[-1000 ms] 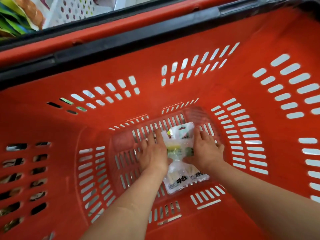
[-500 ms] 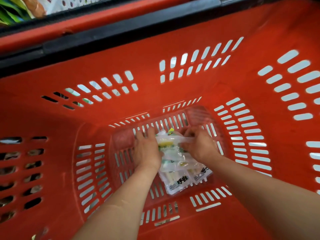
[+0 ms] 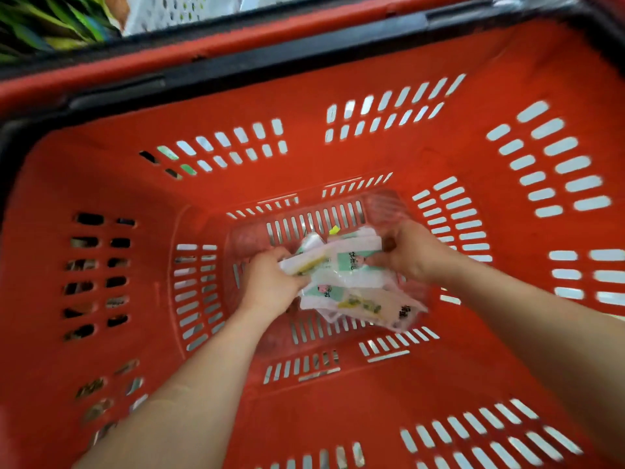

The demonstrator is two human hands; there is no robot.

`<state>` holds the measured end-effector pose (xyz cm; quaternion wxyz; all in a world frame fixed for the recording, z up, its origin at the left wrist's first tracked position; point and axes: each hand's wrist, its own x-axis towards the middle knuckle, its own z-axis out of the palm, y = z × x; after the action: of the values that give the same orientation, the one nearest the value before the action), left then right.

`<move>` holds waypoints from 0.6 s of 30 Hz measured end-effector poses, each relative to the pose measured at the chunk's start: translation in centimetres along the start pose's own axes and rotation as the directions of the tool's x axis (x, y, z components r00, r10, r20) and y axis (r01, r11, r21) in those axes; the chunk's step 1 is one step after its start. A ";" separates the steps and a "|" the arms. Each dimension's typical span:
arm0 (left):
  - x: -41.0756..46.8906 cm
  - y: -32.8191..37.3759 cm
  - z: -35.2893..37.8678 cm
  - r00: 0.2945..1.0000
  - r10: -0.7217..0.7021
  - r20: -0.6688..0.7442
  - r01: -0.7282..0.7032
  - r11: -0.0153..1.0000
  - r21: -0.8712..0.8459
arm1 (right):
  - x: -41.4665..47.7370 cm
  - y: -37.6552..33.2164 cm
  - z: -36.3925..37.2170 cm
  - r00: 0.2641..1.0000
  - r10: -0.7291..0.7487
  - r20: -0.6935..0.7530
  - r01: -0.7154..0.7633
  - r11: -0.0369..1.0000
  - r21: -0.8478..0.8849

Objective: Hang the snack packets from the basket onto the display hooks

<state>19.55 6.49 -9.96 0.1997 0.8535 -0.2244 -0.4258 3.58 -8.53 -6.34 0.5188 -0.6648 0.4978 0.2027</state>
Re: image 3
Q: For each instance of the person's right fingers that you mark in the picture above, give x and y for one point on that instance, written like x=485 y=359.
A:
x=385 y=256

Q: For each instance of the green leafy plant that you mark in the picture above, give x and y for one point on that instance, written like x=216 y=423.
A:
x=53 y=21

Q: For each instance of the red plastic shopping basket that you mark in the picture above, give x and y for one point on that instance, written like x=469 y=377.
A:
x=371 y=141

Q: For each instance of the person's right hand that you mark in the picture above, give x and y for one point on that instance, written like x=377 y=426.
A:
x=412 y=253

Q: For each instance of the person's left forearm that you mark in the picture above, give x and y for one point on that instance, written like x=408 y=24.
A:
x=185 y=400

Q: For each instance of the person's right forearm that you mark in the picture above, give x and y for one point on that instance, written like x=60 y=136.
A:
x=542 y=332

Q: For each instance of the person's left hand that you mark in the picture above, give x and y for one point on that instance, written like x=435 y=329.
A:
x=269 y=284

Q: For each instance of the white perforated crate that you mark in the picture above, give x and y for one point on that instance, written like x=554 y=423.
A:
x=180 y=9

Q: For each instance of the white yellow print food packet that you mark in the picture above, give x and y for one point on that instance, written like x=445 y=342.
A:
x=364 y=302

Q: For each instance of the white green label food packet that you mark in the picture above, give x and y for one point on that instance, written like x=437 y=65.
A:
x=342 y=258

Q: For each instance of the person's left fingers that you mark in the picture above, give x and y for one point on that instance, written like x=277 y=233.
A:
x=293 y=283

